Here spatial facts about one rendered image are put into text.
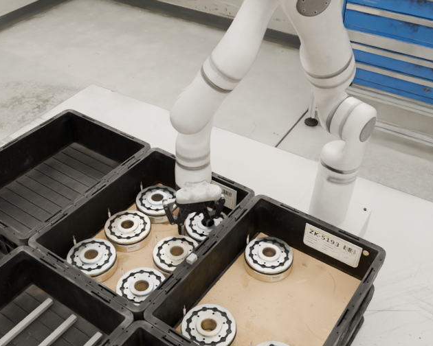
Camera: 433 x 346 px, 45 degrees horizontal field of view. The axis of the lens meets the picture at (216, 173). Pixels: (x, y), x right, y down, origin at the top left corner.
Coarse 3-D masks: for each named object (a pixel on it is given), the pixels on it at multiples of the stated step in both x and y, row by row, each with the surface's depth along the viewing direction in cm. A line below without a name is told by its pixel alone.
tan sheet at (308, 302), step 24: (240, 264) 113; (312, 264) 113; (216, 288) 108; (240, 288) 108; (264, 288) 108; (288, 288) 108; (312, 288) 108; (336, 288) 108; (240, 312) 103; (264, 312) 103; (288, 312) 103; (312, 312) 103; (336, 312) 103; (240, 336) 99; (264, 336) 99; (288, 336) 99; (312, 336) 99
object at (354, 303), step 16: (288, 208) 112; (320, 224) 108; (352, 240) 106; (384, 256) 102; (368, 272) 99; (176, 288) 96; (368, 288) 98; (160, 304) 92; (352, 304) 93; (144, 320) 91; (176, 336) 87; (336, 336) 88
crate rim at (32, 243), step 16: (112, 176) 120; (224, 176) 120; (96, 192) 115; (80, 208) 112; (240, 208) 112; (48, 224) 107; (224, 224) 108; (32, 240) 104; (208, 240) 104; (48, 256) 101; (80, 272) 98; (176, 272) 98; (96, 288) 95; (160, 288) 95; (128, 304) 92; (144, 304) 92
